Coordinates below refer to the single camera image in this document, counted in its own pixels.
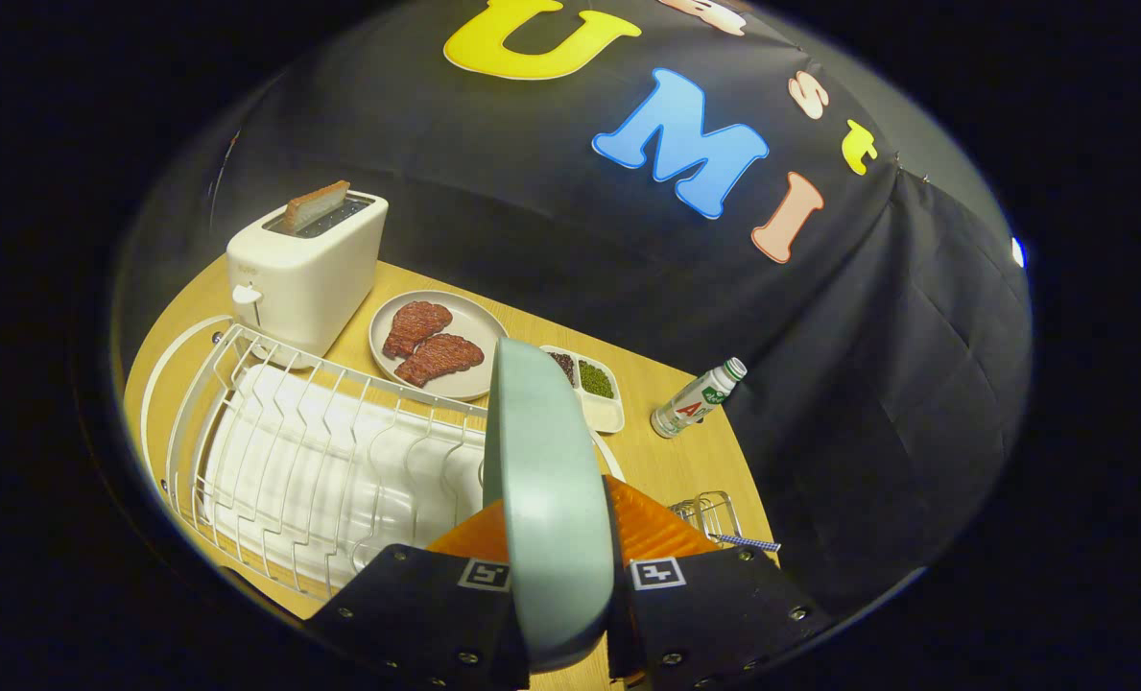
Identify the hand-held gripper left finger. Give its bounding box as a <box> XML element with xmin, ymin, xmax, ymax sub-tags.
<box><xmin>303</xmin><ymin>497</ymin><xmax>533</xmax><ymax>691</ymax></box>

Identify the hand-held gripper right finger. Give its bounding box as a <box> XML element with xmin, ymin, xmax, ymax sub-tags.
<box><xmin>601</xmin><ymin>475</ymin><xmax>832</xmax><ymax>691</ymax></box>

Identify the metal wire basket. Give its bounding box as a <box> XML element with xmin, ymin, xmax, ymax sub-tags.
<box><xmin>668</xmin><ymin>490</ymin><xmax>746</xmax><ymax>548</ymax></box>

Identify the light green plate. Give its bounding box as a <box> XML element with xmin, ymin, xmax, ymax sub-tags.
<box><xmin>482</xmin><ymin>336</ymin><xmax>619</xmax><ymax>673</ymax></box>

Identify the white wire dish rack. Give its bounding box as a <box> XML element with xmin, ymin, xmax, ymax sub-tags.
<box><xmin>140</xmin><ymin>315</ymin><xmax>629</xmax><ymax>601</ymax></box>

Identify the beige round plate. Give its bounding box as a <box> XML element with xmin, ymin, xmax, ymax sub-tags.
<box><xmin>368</xmin><ymin>290</ymin><xmax>511</xmax><ymax>402</ymax></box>

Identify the white green-label bottle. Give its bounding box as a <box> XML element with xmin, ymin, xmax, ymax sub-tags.
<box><xmin>651</xmin><ymin>357</ymin><xmax>749</xmax><ymax>440</ymax></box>

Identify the white drip tray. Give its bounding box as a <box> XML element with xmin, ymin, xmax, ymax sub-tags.
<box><xmin>201</xmin><ymin>363</ymin><xmax>489</xmax><ymax>591</ymax></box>

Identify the white divided tray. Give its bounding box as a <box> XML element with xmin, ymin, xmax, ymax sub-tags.
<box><xmin>539</xmin><ymin>345</ymin><xmax>626</xmax><ymax>435</ymax></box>

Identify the brown steak piece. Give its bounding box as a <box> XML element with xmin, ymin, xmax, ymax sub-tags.
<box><xmin>382</xmin><ymin>300</ymin><xmax>454</xmax><ymax>361</ymax></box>
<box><xmin>394</xmin><ymin>333</ymin><xmax>486</xmax><ymax>389</ymax></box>

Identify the white toaster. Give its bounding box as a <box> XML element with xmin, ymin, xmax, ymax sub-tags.
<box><xmin>226</xmin><ymin>190</ymin><xmax>390</xmax><ymax>370</ymax></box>

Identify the brown toast slice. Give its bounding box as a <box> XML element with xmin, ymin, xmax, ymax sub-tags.
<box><xmin>277</xmin><ymin>179</ymin><xmax>351</xmax><ymax>236</ymax></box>

